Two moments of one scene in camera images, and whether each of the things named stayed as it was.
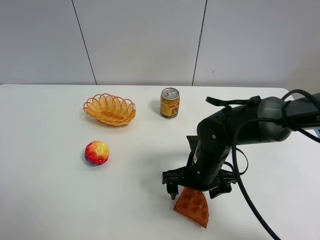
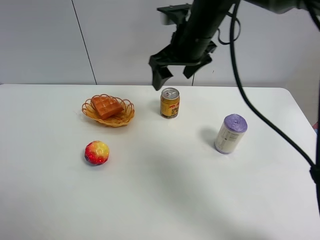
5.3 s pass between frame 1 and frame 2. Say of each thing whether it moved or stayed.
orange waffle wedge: moved
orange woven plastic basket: stayed
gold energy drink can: stayed
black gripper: moved
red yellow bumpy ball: stayed
